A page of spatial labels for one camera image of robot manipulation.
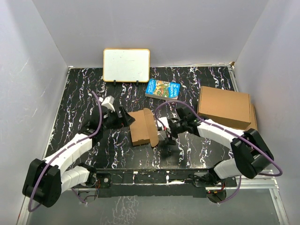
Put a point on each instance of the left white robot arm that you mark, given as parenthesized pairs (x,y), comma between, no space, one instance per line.
(47,179)

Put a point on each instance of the aluminium frame rail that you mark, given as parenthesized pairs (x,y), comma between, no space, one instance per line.
(256,202)

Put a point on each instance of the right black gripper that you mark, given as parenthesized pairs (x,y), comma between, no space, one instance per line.
(170,140)

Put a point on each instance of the white board with wooden frame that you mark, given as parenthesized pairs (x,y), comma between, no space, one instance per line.
(126,65)

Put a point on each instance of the blue illustrated book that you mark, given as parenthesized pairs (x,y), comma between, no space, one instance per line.
(162,90)

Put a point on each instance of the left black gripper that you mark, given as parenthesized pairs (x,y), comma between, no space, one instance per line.
(125,121)

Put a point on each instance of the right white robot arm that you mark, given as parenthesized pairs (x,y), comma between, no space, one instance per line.
(250,153)

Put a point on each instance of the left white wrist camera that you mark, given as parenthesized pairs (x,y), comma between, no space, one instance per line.
(107,102)

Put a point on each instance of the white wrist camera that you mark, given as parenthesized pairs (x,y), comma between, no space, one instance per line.
(107,102)
(162,124)

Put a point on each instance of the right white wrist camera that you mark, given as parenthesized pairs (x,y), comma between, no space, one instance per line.
(162,124)

